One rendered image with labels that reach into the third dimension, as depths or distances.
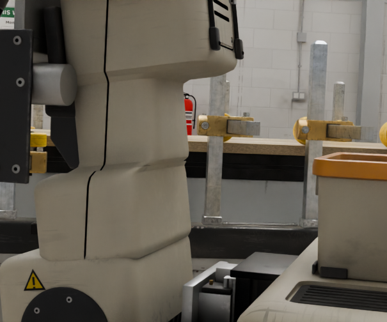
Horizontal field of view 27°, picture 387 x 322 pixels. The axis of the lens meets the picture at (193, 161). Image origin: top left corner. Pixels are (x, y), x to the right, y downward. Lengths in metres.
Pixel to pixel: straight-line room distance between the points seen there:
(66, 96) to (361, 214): 0.33
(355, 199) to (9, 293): 0.38
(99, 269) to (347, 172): 0.28
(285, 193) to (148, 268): 1.38
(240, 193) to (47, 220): 1.38
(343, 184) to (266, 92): 8.53
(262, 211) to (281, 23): 7.24
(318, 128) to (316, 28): 7.49
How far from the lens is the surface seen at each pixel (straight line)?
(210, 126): 1.96
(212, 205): 1.98
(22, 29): 0.86
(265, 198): 2.22
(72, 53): 0.89
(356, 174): 0.77
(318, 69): 2.02
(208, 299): 0.87
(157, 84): 0.88
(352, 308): 0.67
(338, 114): 3.17
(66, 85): 0.86
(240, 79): 9.25
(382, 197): 0.78
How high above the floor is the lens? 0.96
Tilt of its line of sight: 3 degrees down
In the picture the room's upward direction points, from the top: 2 degrees clockwise
